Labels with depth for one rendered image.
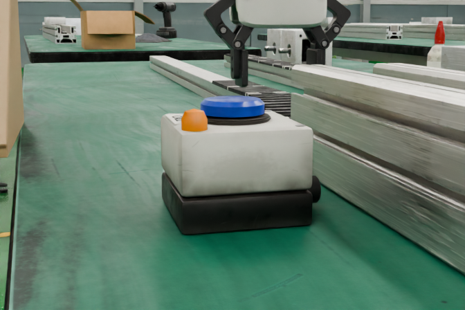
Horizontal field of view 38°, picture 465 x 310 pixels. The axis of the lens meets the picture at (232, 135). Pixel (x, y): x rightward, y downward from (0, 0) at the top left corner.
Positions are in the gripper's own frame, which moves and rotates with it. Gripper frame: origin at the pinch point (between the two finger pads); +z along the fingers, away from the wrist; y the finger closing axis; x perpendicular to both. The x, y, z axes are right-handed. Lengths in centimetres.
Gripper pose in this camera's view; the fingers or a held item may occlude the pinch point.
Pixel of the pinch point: (277, 74)
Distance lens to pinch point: 75.5
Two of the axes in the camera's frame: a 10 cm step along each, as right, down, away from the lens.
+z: 0.0, 9.9, 1.7
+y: -9.7, 0.4, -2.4
